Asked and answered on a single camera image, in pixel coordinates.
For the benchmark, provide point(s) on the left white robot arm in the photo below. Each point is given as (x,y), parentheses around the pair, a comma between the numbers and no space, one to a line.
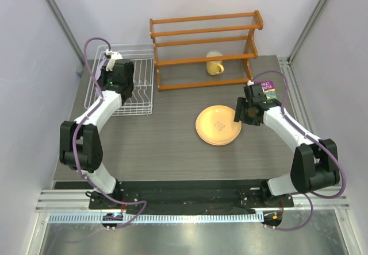
(80,145)

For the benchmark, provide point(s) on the orange plate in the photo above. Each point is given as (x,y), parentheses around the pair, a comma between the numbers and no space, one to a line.
(217,120)

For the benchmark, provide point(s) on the orange wooden shelf rack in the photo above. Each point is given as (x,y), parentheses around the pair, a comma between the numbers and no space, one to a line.
(181,46)

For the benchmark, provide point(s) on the pink plate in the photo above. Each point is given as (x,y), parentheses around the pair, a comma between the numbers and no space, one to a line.
(217,140)

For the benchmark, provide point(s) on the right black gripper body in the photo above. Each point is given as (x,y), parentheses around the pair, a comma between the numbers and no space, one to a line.
(246,116)

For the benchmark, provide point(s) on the purple plate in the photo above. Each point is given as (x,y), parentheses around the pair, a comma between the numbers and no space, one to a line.
(99,72)

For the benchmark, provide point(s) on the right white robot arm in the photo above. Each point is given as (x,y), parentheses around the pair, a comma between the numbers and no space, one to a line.
(314,164)

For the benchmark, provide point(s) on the purple book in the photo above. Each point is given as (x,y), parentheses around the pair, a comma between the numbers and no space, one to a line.
(269,89)

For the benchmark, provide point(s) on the yellow mug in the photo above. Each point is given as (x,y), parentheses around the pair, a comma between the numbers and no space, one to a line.
(214,67)

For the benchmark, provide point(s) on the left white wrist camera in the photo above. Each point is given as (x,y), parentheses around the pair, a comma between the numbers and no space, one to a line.
(113,57)

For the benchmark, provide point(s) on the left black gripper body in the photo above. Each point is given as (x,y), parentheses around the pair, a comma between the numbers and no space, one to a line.
(107,77)

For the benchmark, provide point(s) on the white wire dish rack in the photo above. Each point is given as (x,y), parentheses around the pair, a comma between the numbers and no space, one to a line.
(142,55)

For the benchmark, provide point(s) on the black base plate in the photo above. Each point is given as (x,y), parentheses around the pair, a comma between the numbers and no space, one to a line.
(191,197)

